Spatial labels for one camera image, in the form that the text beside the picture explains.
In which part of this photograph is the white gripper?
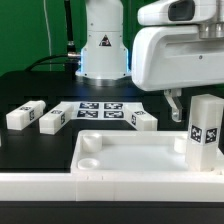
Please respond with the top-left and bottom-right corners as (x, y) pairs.
(132, 25), (224, 122)

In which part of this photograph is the white desk top tray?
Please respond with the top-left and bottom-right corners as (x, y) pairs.
(70, 129), (224, 176)

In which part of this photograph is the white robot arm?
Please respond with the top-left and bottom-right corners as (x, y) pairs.
(76, 0), (224, 122)

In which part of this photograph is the marker tag sheet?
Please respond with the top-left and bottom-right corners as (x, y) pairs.
(60, 100), (144, 122)

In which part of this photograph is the white L-shaped fence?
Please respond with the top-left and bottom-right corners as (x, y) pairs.
(0, 131), (224, 203)

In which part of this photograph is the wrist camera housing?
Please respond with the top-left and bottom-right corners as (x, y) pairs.
(137, 0), (217, 26)

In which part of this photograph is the black thick cable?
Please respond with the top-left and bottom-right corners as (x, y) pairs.
(24, 0), (83, 72)

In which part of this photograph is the white thin cable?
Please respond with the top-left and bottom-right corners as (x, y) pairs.
(43, 0), (53, 72)

